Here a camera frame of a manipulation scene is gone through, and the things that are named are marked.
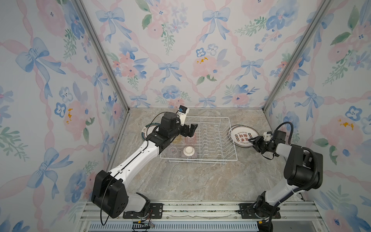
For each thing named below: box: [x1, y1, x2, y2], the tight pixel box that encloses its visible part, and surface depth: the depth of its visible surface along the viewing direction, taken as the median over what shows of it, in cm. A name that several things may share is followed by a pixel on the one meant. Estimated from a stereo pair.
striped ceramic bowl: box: [183, 145, 196, 157], surface depth 90 cm
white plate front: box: [227, 124, 260, 148], surface depth 105 cm
